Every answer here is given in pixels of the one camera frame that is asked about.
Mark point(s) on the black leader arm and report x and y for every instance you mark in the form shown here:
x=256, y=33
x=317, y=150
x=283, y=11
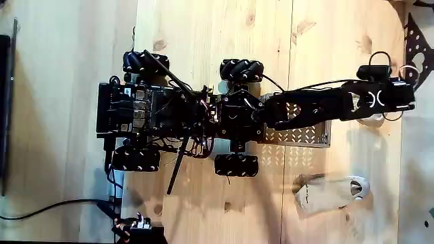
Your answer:
x=146, y=234

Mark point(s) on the black perforated metal basket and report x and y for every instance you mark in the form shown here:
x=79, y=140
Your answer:
x=298, y=136

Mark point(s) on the flat beige printed sock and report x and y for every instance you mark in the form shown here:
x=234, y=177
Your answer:
x=325, y=194

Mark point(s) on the black perforated heart panel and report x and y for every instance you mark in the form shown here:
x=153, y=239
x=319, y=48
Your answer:
x=412, y=51

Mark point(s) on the black mecanum wheel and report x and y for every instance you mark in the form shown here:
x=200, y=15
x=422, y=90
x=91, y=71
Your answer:
x=241, y=69
x=135, y=159
x=146, y=62
x=236, y=166

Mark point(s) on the black antenna rod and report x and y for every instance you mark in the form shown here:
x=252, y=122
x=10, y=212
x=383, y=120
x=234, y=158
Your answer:
x=169, y=75
x=177, y=166

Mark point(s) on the black mobile base chassis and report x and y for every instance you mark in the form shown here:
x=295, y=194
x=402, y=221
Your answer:
x=135, y=112

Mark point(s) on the dark flat screen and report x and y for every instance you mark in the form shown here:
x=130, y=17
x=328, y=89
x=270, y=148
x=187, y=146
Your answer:
x=4, y=101

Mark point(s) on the black oval camera box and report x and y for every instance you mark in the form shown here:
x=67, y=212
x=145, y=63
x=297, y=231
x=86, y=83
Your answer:
x=374, y=72

